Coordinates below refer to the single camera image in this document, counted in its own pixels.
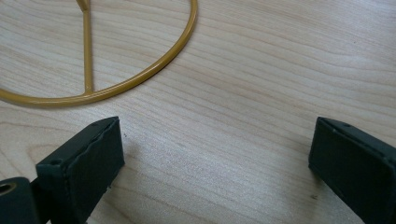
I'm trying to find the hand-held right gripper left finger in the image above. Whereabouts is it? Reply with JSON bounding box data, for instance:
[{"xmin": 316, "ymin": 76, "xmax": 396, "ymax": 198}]
[{"xmin": 29, "ymin": 116, "xmax": 126, "ymax": 224}]

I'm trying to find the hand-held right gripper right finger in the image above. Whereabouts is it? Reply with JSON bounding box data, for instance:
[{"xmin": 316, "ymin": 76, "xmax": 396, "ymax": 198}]
[{"xmin": 308, "ymin": 117, "xmax": 396, "ymax": 224}]

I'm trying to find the gold metal wire stand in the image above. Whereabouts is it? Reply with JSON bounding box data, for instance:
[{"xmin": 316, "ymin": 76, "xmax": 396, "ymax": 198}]
[{"xmin": 0, "ymin": 0, "xmax": 199, "ymax": 109}]

